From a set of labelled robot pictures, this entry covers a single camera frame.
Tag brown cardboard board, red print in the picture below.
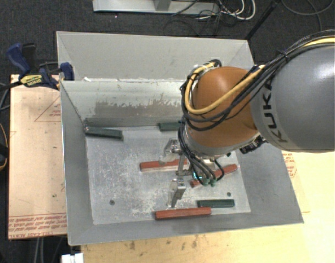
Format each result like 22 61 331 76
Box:
8 74 310 241

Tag red-brown flat block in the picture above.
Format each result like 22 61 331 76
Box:
139 159 189 173
189 163 239 188
155 207 212 221

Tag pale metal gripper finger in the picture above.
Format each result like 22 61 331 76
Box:
159 138 182 166
168 178 187 209

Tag grey metal bin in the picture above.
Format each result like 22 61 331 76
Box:
56 31 304 247

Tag dark green flat block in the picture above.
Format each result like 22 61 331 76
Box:
84 126 124 141
157 122 182 132
197 199 235 209

